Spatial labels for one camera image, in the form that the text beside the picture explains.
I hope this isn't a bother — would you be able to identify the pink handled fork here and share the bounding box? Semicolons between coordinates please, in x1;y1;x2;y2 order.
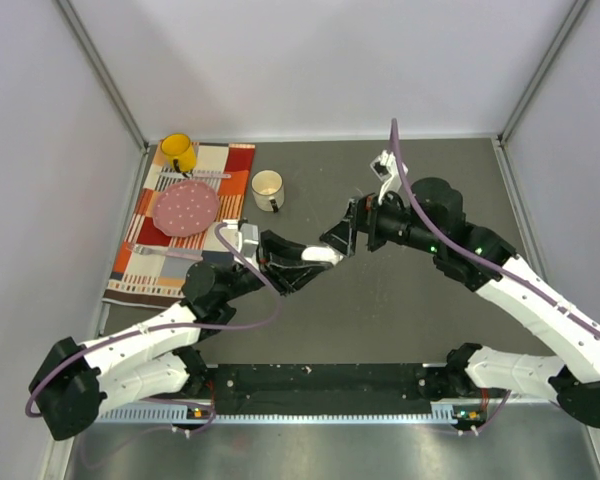
126;244;203;262

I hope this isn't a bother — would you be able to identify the yellow mug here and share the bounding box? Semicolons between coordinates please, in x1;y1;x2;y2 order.
160;133;197;173

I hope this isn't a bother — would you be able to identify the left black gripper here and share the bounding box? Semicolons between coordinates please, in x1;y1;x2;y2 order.
220;229;332;302

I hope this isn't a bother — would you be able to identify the patchwork placemat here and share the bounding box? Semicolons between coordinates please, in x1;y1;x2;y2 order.
102;141;257;314

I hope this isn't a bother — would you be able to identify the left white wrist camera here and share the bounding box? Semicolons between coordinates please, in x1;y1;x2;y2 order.
214;220;260;265

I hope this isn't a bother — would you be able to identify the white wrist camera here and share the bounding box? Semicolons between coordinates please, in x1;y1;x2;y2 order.
370;150;408;205
214;220;260;265

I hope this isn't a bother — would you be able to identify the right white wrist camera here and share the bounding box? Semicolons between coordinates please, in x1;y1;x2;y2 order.
370;150;408;205

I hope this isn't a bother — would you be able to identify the cream mug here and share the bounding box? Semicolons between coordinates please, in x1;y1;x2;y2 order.
251;170;285;213

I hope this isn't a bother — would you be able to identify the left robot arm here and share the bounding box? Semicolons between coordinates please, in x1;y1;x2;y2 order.
25;222;344;441

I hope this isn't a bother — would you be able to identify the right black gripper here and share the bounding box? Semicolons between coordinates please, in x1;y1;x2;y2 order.
318;184;440;260

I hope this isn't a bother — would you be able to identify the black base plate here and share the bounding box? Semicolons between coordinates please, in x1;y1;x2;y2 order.
210;363;481;415

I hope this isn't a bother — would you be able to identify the grey cable duct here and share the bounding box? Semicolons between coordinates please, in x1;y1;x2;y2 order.
99;399;486;425

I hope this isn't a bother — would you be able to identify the white oval case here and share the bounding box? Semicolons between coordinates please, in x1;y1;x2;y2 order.
301;245;344;266

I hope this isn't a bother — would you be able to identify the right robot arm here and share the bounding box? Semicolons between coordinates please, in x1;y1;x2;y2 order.
320;177;600;428

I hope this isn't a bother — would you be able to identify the pink dotted plate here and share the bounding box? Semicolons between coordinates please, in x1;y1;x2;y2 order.
152;180;220;238

